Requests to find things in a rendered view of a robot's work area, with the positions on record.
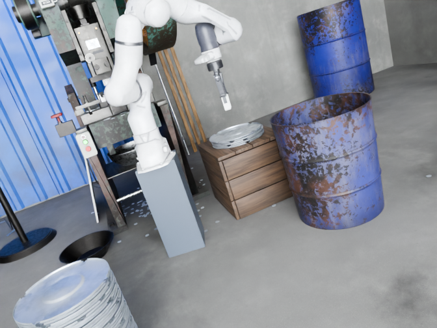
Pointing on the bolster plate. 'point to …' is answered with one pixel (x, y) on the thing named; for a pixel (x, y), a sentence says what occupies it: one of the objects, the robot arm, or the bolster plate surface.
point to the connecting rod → (79, 12)
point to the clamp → (84, 106)
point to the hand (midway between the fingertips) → (226, 102)
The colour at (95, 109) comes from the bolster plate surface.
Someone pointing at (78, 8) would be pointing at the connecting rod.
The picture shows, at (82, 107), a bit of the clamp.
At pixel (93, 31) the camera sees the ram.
